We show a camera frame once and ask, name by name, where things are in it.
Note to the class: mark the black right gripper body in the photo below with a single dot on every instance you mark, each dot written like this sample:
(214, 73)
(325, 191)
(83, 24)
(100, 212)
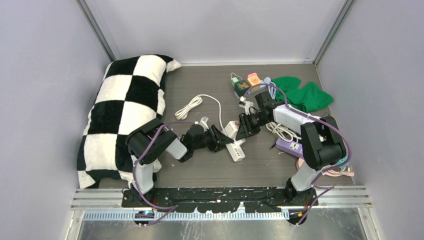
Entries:
(253, 122)

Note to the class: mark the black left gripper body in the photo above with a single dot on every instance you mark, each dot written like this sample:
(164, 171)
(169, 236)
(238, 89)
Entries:
(213, 140)

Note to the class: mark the white tiger cube socket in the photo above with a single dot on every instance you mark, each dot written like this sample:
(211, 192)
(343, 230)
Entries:
(231, 129)

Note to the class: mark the white power strip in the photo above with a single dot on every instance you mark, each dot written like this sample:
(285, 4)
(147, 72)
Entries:
(236, 152)

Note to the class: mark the white charger plug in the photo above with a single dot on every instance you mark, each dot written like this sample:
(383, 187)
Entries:
(239, 142)

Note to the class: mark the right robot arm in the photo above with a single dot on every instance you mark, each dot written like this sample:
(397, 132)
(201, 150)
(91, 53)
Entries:
(320, 138)

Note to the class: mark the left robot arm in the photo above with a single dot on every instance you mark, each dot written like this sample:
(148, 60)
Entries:
(148, 142)

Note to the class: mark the light green small plug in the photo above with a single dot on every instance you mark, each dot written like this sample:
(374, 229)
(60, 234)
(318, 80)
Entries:
(234, 80)

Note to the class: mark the pink small plug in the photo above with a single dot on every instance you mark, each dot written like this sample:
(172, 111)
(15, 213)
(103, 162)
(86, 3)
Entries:
(252, 75)

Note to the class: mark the pink round socket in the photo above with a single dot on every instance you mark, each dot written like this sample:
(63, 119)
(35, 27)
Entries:
(299, 163)

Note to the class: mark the dark green cube adapter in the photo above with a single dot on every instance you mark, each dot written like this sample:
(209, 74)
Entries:
(241, 87)

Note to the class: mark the light blue power strip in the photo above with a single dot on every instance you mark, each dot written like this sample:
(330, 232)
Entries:
(249, 92)

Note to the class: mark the orange cube adapter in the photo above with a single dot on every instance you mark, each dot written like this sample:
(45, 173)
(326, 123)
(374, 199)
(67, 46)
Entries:
(254, 82)

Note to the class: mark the purple power strip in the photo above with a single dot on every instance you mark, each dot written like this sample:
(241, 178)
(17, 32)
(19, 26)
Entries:
(293, 148)

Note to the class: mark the green cloth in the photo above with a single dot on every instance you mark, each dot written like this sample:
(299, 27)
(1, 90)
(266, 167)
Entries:
(309, 98)

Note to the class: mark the black white checkered pillow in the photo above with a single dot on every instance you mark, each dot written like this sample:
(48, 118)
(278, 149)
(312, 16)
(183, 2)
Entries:
(131, 94)

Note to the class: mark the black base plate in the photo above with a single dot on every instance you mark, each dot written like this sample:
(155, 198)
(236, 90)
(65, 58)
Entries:
(217, 199)

